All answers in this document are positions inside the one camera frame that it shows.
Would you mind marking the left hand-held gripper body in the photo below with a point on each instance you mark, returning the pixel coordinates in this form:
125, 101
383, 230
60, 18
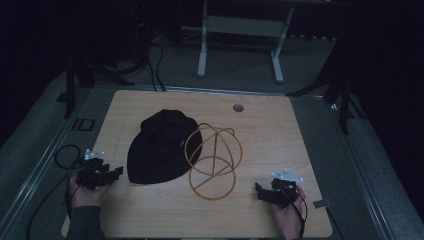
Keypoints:
89, 173

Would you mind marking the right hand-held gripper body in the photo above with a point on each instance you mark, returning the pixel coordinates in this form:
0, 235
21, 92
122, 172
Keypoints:
282, 192

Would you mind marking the person's left hand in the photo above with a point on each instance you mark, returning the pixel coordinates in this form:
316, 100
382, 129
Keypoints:
86, 197

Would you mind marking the person's right hand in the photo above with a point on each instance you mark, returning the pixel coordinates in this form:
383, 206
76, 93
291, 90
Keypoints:
287, 220

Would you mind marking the black hat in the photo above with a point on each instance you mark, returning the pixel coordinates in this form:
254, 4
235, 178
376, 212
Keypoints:
160, 150

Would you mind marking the black tripod stand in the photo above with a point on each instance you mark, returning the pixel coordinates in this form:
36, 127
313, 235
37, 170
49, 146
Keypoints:
70, 93
343, 100

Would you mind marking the grey table grommet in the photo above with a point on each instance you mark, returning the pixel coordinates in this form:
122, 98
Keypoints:
238, 107

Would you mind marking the white desk frame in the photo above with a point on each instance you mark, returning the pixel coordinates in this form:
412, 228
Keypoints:
243, 26

